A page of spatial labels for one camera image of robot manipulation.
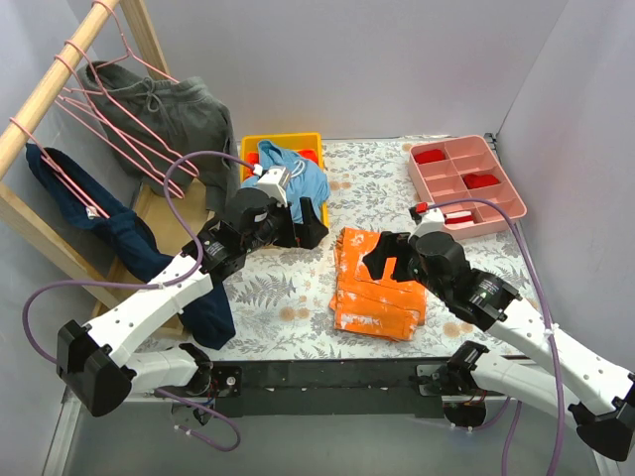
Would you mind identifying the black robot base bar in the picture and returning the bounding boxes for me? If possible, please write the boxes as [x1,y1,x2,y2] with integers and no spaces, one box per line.
[153,357,497,420]

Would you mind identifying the red cloth in organizer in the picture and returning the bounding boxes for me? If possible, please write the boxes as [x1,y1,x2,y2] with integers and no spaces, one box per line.
[462,174,501,189]
[413,149,446,165]

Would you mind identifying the pink wire hanger with navy shorts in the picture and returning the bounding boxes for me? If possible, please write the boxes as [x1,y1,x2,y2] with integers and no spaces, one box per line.
[9,117,109,219]

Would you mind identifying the bright orange shorts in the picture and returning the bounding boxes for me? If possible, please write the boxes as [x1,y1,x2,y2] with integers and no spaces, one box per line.
[246,143,318,177]

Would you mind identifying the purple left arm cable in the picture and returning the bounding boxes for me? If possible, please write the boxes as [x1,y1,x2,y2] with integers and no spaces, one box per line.
[22,151,262,452]

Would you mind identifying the yellow plastic tray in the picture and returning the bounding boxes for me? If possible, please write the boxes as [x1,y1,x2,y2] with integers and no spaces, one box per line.
[240,132,328,226]

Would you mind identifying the orange bleached denim shorts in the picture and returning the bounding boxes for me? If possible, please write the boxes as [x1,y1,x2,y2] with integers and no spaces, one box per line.
[329,227,427,341]

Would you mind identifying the navy blue shorts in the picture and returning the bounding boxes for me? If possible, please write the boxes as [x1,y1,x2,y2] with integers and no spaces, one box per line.
[26,144,235,350]

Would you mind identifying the floral table mat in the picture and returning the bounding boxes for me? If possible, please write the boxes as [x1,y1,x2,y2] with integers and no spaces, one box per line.
[209,136,518,360]

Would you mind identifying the red white item in organizer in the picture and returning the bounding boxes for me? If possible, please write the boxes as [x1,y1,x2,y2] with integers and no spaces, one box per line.
[444,210,475,228]

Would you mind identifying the pink compartment organizer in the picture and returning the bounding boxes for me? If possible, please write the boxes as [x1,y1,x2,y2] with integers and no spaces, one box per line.
[408,136,527,239]

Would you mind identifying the light blue shorts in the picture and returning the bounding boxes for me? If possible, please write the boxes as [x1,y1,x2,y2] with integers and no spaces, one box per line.
[257,140,330,223]

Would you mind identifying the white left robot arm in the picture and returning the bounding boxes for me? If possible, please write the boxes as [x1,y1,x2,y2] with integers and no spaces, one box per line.
[57,187,328,417]

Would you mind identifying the grey sweat shorts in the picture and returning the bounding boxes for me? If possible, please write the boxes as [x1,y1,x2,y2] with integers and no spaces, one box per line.
[77,61,237,195]

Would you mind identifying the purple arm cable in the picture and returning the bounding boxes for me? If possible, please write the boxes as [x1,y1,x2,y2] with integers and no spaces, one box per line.
[426,197,570,476]
[22,151,262,452]

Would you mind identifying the pink wire hanger with grey shorts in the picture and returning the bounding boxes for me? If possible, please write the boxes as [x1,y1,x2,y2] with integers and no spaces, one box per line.
[90,1,200,178]

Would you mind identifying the wooden clothes rack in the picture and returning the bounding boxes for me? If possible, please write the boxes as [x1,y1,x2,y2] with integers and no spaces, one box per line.
[1,1,185,280]

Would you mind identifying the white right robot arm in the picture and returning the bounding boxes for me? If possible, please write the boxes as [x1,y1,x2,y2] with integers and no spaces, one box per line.
[363,232,634,462]

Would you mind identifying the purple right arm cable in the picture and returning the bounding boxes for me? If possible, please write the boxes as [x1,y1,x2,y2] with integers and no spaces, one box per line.
[426,197,570,476]

